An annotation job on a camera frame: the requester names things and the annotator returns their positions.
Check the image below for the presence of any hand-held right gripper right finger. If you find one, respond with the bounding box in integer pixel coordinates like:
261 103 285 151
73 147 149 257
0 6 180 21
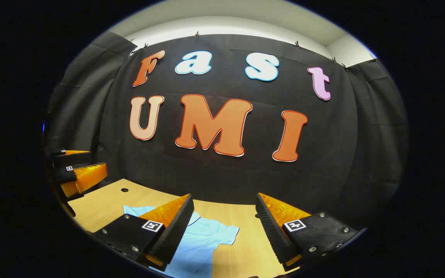
255 192 367 272

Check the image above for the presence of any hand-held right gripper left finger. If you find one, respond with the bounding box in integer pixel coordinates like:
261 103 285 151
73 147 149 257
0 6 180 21
92 194 195 272

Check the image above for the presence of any light blue T-shirt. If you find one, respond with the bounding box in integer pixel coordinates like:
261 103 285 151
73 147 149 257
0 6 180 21
123 205 241 278

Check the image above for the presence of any black backdrop cloth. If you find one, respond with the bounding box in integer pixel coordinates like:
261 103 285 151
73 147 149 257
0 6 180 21
45 31 410 232

